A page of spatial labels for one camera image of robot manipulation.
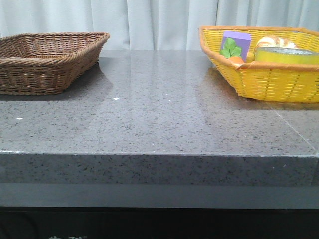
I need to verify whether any yellow tape roll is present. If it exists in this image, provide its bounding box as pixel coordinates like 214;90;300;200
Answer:
254;47;319;65

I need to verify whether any toy bread croissant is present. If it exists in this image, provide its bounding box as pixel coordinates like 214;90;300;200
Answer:
253;35;299;54

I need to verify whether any purple foam block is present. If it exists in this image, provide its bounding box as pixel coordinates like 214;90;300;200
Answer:
220;31;251;61

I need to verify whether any orange toy carrot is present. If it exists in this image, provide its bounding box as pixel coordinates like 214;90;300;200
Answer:
219;37;245;65

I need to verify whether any yellow woven basket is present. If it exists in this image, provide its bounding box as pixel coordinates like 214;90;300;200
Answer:
199;26;319;103

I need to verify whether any white curtain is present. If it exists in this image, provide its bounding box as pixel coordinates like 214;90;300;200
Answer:
0;0;319;50

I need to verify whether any brown wicker basket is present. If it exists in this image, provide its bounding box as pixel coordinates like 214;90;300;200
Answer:
0;32;110;95

